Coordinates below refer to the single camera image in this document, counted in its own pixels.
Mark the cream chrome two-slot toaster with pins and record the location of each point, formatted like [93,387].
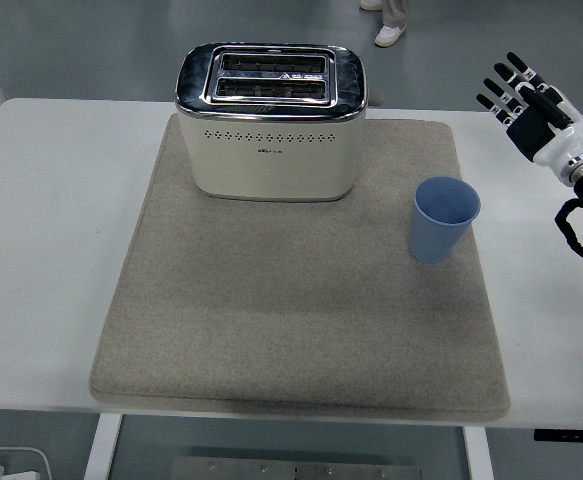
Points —
[271,170]

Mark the white table leg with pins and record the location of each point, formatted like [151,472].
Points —
[102,450]
[478,455]

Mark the black table control panel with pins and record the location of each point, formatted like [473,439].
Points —
[571,435]

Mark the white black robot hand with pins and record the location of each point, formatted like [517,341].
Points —
[546,145]

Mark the person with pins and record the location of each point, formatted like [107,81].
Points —
[390,35]

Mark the blue ribbed plastic cup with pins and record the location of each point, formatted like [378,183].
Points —
[431,240]

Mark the beige felt mat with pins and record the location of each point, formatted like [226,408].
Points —
[296,310]

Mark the grey metal plate with screws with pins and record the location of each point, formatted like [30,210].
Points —
[296,470]

